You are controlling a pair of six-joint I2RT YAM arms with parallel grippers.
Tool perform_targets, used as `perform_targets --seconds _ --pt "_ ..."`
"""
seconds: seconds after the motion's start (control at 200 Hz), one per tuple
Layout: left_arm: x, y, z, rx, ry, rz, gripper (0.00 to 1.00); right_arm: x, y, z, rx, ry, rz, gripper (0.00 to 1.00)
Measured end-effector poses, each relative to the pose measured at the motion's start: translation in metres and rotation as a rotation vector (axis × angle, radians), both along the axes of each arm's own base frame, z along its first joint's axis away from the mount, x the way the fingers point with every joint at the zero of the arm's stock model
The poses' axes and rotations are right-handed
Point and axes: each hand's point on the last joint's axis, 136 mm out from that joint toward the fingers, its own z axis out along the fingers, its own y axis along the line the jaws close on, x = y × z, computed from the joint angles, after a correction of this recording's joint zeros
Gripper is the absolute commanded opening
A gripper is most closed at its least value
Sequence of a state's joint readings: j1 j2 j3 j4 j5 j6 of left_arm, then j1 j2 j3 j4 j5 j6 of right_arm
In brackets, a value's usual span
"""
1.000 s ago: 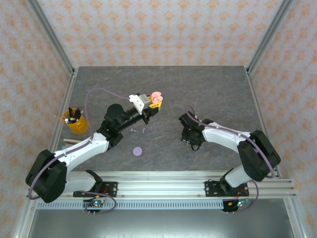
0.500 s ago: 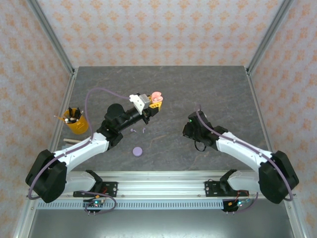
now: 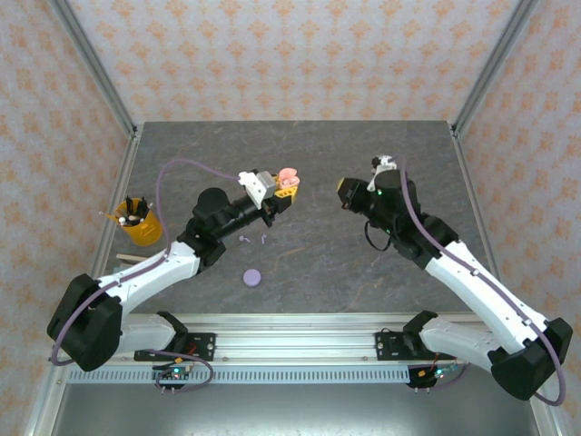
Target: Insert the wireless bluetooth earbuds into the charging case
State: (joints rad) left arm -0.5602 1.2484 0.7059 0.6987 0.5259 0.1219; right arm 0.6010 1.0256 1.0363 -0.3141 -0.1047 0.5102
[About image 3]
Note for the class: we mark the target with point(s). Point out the aluminium table side rail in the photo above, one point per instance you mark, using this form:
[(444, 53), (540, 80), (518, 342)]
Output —
[(120, 181), (472, 181)]

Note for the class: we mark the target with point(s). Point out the black marker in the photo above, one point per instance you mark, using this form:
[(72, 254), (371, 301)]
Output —
[(144, 206), (130, 205)]

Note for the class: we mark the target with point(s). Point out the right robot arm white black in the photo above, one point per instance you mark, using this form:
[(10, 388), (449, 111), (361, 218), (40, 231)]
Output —
[(481, 281)]

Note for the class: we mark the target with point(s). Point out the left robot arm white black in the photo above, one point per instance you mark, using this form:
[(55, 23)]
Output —
[(145, 277)]

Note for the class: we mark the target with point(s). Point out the yellow pen cup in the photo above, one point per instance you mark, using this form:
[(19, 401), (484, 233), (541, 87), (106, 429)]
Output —
[(138, 231)]

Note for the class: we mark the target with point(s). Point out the teal and beige stapler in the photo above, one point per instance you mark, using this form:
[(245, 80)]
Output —
[(131, 258)]

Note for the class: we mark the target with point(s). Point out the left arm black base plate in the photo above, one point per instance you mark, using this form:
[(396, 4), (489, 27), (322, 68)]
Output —
[(204, 345)]

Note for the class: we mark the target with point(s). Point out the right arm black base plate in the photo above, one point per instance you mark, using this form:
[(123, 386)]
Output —
[(386, 347)]

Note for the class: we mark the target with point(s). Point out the aluminium frame post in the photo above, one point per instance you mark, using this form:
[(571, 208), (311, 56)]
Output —
[(96, 68), (492, 68)]

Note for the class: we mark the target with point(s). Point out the yellow pencil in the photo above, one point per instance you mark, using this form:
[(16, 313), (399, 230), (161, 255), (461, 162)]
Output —
[(109, 215)]

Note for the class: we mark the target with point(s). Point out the aluminium mounting rails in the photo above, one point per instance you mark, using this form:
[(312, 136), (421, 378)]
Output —
[(295, 345)]

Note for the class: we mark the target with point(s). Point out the purple round charging case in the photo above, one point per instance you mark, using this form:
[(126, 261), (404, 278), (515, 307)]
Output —
[(252, 277)]

